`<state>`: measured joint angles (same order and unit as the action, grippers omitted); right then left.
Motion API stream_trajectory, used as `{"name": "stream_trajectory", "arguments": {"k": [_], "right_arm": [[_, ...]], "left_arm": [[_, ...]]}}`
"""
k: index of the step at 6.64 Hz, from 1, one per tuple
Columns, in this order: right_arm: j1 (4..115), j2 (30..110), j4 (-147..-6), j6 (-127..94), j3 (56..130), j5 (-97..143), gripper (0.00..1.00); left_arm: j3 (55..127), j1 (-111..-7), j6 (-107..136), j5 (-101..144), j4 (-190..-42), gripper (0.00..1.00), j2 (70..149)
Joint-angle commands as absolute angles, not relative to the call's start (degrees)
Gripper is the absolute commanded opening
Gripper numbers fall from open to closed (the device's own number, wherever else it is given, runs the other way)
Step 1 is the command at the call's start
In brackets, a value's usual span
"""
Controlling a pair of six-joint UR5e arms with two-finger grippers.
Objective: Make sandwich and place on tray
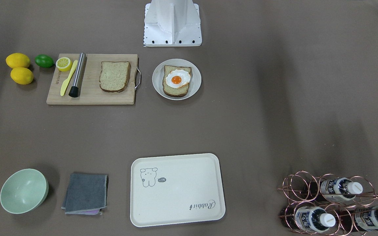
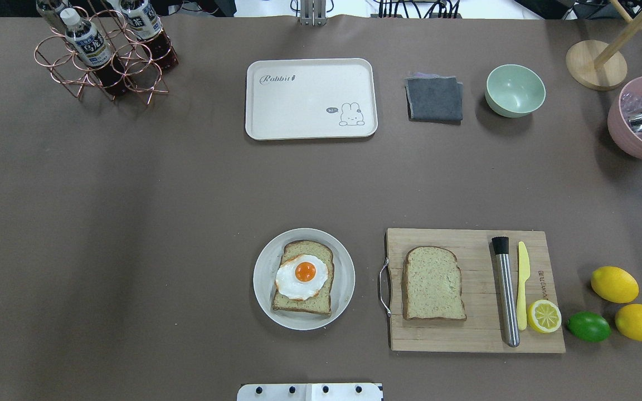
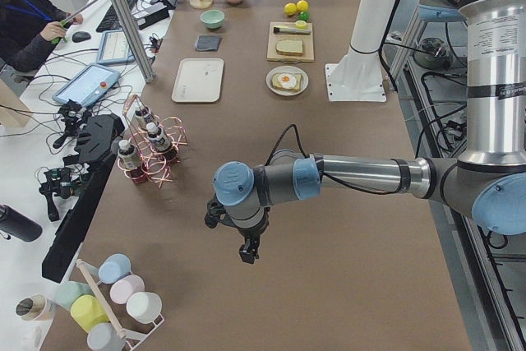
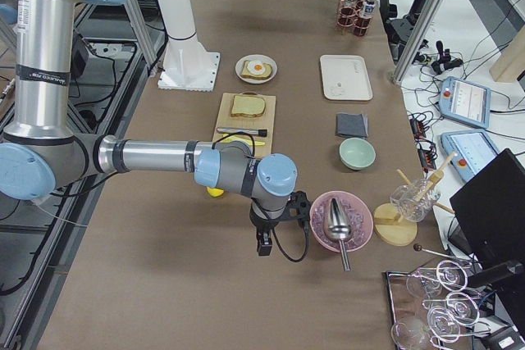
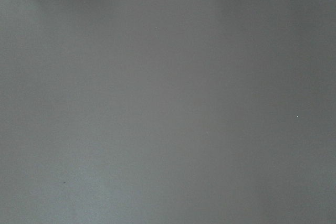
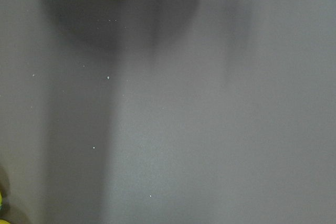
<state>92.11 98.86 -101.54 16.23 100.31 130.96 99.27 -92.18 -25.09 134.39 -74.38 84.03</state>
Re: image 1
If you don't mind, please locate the bread slice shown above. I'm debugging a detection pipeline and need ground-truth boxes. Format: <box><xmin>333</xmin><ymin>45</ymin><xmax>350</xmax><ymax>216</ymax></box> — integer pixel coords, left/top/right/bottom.
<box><xmin>162</xmin><ymin>65</ymin><xmax>192</xmax><ymax>97</ymax></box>
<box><xmin>99</xmin><ymin>61</ymin><xmax>132</xmax><ymax>92</ymax></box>

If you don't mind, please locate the white round plate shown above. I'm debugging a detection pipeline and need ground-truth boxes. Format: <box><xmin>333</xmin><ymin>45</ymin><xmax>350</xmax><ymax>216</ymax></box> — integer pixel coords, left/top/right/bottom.
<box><xmin>152</xmin><ymin>59</ymin><xmax>202</xmax><ymax>100</ymax></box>

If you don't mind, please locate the fried egg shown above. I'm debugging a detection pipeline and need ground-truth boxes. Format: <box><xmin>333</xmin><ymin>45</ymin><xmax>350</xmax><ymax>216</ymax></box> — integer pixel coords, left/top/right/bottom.
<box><xmin>165</xmin><ymin>69</ymin><xmax>191</xmax><ymax>89</ymax></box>

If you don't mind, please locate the cream rabbit serving tray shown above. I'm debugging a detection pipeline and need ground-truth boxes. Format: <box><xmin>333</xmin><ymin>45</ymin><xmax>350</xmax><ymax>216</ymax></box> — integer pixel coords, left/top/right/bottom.
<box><xmin>130</xmin><ymin>153</ymin><xmax>226</xmax><ymax>227</ymax></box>

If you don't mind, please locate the wooden cutting board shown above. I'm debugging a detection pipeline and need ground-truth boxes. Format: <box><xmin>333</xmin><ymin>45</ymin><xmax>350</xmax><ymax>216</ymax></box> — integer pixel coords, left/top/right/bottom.
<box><xmin>47</xmin><ymin>53</ymin><xmax>140</xmax><ymax>105</ymax></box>

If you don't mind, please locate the steel muddler black tip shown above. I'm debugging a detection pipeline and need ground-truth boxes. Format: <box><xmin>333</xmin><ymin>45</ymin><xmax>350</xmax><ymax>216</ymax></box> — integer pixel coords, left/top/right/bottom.
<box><xmin>69</xmin><ymin>52</ymin><xmax>87</xmax><ymax>98</ymax></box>

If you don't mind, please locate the grey folded cloth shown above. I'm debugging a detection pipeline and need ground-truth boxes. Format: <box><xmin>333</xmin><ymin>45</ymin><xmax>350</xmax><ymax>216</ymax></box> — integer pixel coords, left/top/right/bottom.
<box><xmin>61</xmin><ymin>173</ymin><xmax>109</xmax><ymax>215</ymax></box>

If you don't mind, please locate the yellow plastic knife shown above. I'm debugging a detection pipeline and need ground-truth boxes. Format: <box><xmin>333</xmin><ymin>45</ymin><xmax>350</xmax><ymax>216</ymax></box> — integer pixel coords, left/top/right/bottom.
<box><xmin>60</xmin><ymin>60</ymin><xmax>78</xmax><ymax>96</ymax></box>

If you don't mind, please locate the halved lemon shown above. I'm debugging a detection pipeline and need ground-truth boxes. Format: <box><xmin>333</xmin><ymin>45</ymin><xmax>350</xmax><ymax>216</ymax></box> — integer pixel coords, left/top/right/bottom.
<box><xmin>55</xmin><ymin>57</ymin><xmax>72</xmax><ymax>72</ymax></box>

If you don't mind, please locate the green lime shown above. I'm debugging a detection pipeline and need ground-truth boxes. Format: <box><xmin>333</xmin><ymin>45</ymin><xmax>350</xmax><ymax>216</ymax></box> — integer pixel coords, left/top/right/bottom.
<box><xmin>34</xmin><ymin>54</ymin><xmax>54</xmax><ymax>68</ymax></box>

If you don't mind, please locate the lower drink bottle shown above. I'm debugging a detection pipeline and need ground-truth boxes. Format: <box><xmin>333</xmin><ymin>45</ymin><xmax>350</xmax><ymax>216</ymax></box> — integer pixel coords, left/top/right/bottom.
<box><xmin>354</xmin><ymin>206</ymin><xmax>378</xmax><ymax>231</ymax></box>
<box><xmin>294</xmin><ymin>206</ymin><xmax>336</xmax><ymax>233</ymax></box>

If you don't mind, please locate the drink bottle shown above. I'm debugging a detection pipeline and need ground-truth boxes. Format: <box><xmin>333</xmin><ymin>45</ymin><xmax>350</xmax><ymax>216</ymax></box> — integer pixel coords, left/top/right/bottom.
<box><xmin>294</xmin><ymin>206</ymin><xmax>336</xmax><ymax>233</ymax></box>
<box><xmin>354</xmin><ymin>206</ymin><xmax>378</xmax><ymax>231</ymax></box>
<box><xmin>319</xmin><ymin>177</ymin><xmax>363</xmax><ymax>203</ymax></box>

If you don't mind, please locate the upper drink bottle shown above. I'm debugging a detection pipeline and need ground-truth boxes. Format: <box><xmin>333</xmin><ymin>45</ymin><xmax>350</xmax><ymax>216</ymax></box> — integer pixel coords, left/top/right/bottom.
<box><xmin>319</xmin><ymin>177</ymin><xmax>363</xmax><ymax>203</ymax></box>

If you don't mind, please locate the whole yellow lemon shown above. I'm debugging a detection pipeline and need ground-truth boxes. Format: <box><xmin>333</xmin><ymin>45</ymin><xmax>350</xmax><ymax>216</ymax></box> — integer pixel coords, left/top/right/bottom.
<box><xmin>10</xmin><ymin>67</ymin><xmax>33</xmax><ymax>85</ymax></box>
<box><xmin>6</xmin><ymin>53</ymin><xmax>31</xmax><ymax>69</ymax></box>

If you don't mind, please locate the light green bowl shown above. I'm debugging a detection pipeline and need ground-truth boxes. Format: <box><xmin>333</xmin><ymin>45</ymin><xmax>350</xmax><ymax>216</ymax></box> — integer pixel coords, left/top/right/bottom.
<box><xmin>0</xmin><ymin>168</ymin><xmax>49</xmax><ymax>214</ymax></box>

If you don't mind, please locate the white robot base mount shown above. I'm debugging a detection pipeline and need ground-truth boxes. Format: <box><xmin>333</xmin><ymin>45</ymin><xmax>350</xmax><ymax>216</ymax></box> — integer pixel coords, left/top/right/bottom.
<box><xmin>143</xmin><ymin>0</ymin><xmax>202</xmax><ymax>47</ymax></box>

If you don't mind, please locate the copper wire bottle rack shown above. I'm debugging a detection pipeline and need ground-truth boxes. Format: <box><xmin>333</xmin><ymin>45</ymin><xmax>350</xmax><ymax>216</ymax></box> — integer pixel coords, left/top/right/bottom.
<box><xmin>279</xmin><ymin>171</ymin><xmax>378</xmax><ymax>236</ymax></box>

